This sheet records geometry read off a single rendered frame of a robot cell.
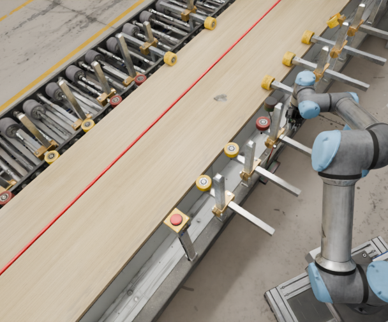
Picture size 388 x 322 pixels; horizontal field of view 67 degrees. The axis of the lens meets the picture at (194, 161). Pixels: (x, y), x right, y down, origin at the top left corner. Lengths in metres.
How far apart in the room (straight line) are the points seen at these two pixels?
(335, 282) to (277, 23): 1.85
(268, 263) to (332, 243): 1.35
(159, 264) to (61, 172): 0.74
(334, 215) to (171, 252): 0.99
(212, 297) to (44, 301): 1.14
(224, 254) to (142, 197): 0.99
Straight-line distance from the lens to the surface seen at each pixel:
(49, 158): 1.88
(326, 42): 2.20
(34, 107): 2.31
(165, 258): 1.69
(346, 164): 0.90
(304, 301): 2.09
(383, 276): 1.08
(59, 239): 1.61
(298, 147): 1.71
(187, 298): 2.27
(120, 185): 1.60
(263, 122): 1.72
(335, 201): 0.94
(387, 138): 0.95
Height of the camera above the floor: 2.24
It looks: 58 degrees down
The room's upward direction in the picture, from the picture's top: 11 degrees counter-clockwise
